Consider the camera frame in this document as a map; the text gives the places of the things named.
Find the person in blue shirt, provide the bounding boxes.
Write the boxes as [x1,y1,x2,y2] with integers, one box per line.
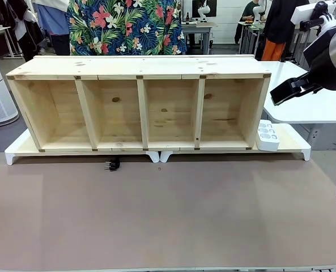
[31,0,71,56]

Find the person in orange trousers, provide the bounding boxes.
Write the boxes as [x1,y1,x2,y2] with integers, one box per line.
[260,0,311,62]

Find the grey metal table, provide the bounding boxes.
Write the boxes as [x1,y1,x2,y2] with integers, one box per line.
[181,21,218,55]

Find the white multi-socket power strip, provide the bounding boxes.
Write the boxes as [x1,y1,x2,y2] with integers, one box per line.
[254,119,280,152]

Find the person in floral shirt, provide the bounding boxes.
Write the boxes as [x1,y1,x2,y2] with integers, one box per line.
[66,0,188,56]

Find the person's legs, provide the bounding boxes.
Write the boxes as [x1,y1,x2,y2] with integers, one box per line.
[2,0,47,62]

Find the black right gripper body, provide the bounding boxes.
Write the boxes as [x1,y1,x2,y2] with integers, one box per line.
[303,36,336,92]

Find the seated person in green top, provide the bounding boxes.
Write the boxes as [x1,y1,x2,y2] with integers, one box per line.
[235,0,268,44]

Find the white cylindrical air purifier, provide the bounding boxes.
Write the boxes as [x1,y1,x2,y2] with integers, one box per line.
[0,47,19,124]

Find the white riser with wooden top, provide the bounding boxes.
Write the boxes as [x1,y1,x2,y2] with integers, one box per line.
[5,129,160,166]
[159,121,312,164]

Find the white round-cornered table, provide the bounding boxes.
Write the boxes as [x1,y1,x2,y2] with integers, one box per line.
[252,61,336,151]

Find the black power cable with plug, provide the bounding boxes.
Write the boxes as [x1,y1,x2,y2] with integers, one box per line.
[104,156,122,172]

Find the four-compartment pine wood shelf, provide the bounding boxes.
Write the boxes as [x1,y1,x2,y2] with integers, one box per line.
[6,54,272,152]

